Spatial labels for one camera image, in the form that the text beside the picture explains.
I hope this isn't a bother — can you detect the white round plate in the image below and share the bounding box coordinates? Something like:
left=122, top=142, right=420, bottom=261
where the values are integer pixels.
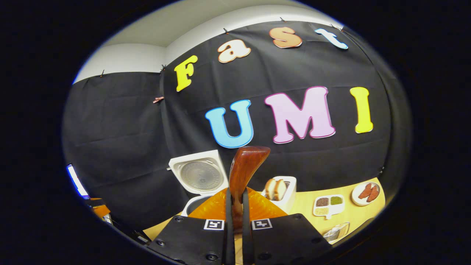
left=351, top=182, right=380, bottom=206

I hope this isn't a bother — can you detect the toasted bread slice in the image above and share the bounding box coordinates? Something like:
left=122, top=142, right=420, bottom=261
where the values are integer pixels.
left=275, top=180, right=287, bottom=201
left=265, top=179, right=277, bottom=200

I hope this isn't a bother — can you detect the white toaster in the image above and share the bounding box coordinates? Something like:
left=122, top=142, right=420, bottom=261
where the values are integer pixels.
left=262, top=176, right=297, bottom=214

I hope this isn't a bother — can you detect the brown wooden spoon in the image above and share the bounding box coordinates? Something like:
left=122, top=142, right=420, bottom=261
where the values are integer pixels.
left=229, top=146, right=271, bottom=233

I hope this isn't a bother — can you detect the white divided grain dish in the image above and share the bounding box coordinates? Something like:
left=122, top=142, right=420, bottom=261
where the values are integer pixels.
left=313, top=194, right=345, bottom=220

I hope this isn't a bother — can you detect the black backdrop cloth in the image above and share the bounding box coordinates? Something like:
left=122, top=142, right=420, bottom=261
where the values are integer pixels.
left=62, top=20, right=411, bottom=240

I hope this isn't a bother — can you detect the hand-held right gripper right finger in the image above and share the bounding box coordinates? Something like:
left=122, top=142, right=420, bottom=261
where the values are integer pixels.
left=241, top=186, right=332, bottom=265

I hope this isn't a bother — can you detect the white rice cooker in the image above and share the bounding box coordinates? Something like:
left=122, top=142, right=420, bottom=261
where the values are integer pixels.
left=167, top=150, right=229, bottom=218

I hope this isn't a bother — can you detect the clear wire chopstick holder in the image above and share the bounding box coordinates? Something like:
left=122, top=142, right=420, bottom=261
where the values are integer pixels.
left=322, top=222, right=350, bottom=243

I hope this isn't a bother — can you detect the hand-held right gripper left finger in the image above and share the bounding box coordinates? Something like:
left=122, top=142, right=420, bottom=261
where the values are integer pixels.
left=147, top=186, right=236, bottom=265

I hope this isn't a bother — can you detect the bright screen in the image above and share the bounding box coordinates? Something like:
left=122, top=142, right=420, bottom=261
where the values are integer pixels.
left=67, top=164, right=89, bottom=199

